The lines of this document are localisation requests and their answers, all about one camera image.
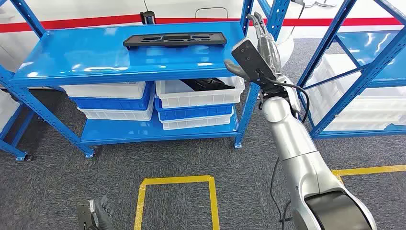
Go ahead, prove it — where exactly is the white car with red stripe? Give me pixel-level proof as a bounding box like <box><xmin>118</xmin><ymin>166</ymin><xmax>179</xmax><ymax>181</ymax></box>
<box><xmin>0</xmin><ymin>0</ymin><xmax>406</xmax><ymax>69</ymax></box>

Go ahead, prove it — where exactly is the yellow floor tape square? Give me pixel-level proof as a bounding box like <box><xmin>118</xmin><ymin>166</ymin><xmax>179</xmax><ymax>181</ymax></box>
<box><xmin>331</xmin><ymin>164</ymin><xmax>406</xmax><ymax>185</ymax></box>

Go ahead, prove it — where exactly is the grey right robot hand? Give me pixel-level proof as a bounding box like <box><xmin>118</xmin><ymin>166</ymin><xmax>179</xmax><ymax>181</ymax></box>
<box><xmin>224</xmin><ymin>12</ymin><xmax>284</xmax><ymax>83</ymax></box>

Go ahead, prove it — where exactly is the black barrier post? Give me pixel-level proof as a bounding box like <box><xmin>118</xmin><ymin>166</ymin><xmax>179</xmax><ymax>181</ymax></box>
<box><xmin>140</xmin><ymin>10</ymin><xmax>157</xmax><ymax>25</ymax></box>

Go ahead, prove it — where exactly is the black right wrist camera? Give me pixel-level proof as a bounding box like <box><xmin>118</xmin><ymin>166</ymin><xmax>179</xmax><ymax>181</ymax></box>
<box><xmin>231</xmin><ymin>37</ymin><xmax>286</xmax><ymax>96</ymax></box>

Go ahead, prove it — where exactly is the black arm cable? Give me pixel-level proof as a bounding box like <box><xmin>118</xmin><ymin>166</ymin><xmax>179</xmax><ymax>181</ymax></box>
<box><xmin>269</xmin><ymin>78</ymin><xmax>310</xmax><ymax>230</ymax></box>

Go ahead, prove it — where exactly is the blue plastic bin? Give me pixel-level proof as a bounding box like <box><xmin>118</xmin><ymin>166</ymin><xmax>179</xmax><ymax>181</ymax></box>
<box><xmin>154</xmin><ymin>96</ymin><xmax>235</xmax><ymax>122</ymax></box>
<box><xmin>68</xmin><ymin>83</ymin><xmax>156</xmax><ymax>111</ymax></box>

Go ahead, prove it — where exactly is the white bin stack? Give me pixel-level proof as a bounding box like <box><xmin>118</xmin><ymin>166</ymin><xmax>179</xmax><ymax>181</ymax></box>
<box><xmin>0</xmin><ymin>90</ymin><xmax>20</xmax><ymax>131</ymax></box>
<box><xmin>306</xmin><ymin>54</ymin><xmax>406</xmax><ymax>131</ymax></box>

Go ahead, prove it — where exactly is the black parts pile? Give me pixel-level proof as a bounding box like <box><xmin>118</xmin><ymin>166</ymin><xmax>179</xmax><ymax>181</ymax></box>
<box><xmin>180</xmin><ymin>78</ymin><xmax>236</xmax><ymax>92</ymax></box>

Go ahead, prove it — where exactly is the black plastic frame part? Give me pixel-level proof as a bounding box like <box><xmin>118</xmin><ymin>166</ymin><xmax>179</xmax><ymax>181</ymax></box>
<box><xmin>123</xmin><ymin>32</ymin><xmax>227</xmax><ymax>49</ymax></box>

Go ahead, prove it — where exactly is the blue metal shelf rack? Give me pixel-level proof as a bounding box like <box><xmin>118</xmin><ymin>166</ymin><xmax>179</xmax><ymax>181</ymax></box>
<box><xmin>296</xmin><ymin>0</ymin><xmax>406</xmax><ymax>140</ymax></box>
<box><xmin>0</xmin><ymin>89</ymin><xmax>34</xmax><ymax>162</ymax></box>
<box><xmin>0</xmin><ymin>0</ymin><xmax>291</xmax><ymax>160</ymax></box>

